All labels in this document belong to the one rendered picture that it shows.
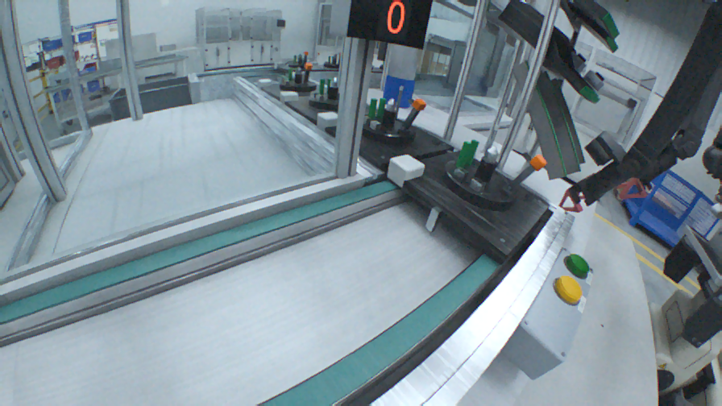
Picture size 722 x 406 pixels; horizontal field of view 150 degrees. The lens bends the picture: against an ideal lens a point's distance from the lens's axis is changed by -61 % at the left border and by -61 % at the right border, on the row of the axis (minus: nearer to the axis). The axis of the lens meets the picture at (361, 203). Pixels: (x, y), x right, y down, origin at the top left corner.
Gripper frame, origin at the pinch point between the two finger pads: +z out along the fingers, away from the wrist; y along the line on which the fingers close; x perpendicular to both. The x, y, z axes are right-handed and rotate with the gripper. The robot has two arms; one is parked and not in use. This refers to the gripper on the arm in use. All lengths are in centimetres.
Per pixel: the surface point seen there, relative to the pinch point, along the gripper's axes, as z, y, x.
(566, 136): -11.9, 1.6, -14.6
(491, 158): -17.9, 36.1, -13.5
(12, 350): -31, 108, -6
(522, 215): -15.4, 34.3, -3.0
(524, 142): 217, -276, -107
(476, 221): -17.4, 44.8, -5.3
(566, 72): -26.9, 10.5, -22.7
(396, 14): -36, 51, -27
